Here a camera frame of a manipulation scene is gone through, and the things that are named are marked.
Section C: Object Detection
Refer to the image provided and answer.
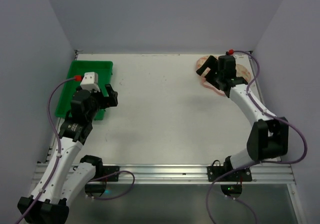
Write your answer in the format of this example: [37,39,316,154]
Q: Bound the floral laundry bag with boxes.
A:
[195,55,251,97]

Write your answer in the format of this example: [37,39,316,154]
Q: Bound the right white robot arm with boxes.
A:
[196,55,289,171]

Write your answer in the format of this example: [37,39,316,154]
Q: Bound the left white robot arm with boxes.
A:
[17,84,118,224]

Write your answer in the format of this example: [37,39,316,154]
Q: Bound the green plastic tray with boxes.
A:
[54,60,114,121]

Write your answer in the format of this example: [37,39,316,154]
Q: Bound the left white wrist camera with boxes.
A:
[80,72,101,92]

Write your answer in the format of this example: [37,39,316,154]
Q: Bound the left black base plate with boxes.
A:
[102,165,120,182]

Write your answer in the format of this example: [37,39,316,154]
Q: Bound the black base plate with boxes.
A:
[102,165,120,182]
[206,165,252,183]

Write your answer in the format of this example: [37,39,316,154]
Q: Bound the aluminium mounting rail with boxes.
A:
[31,162,296,185]

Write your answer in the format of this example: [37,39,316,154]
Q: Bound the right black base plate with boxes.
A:
[206,165,252,183]

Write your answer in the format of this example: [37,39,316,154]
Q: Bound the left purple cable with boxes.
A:
[9,75,83,224]

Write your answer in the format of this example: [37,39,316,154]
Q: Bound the purple cable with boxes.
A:
[206,48,308,224]
[9,75,83,224]

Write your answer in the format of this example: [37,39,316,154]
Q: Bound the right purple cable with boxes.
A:
[206,48,308,224]

